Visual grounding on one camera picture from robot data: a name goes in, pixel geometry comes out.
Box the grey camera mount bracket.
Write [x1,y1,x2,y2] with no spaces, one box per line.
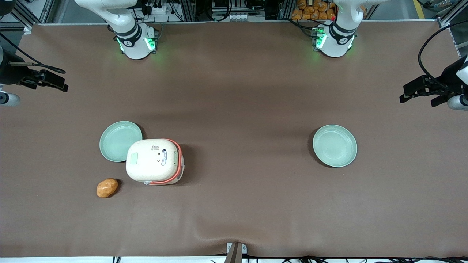
[224,242,248,263]

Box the bag of orange breads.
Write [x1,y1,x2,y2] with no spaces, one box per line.
[291,0,336,21]

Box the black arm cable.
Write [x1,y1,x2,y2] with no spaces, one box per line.
[0,32,67,74]
[418,24,468,92]

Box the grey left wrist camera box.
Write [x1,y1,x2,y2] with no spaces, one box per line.
[447,94,468,111]

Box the brown table cover cloth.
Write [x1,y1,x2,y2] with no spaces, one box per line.
[0,20,468,258]

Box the aluminium frame rail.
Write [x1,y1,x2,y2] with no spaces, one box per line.
[0,0,56,35]
[436,0,468,59]
[178,0,197,22]

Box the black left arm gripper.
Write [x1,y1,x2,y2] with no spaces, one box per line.
[399,55,468,107]

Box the white power strip with plugs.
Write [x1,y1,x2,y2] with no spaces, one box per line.
[144,1,177,16]

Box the white multi-socket device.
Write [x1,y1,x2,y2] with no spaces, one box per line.
[212,11,266,22]

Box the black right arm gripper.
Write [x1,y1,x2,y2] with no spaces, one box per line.
[0,50,69,93]

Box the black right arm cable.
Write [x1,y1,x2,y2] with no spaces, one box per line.
[0,32,67,74]

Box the cream rice cooker orange trim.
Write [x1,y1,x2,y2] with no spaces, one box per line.
[125,138,184,186]

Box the brown potato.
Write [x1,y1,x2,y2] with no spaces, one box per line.
[97,178,119,198]

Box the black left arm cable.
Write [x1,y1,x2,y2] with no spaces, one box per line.
[418,24,468,92]

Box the mint green plate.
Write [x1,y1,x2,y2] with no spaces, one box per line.
[313,125,358,168]
[99,121,143,163]

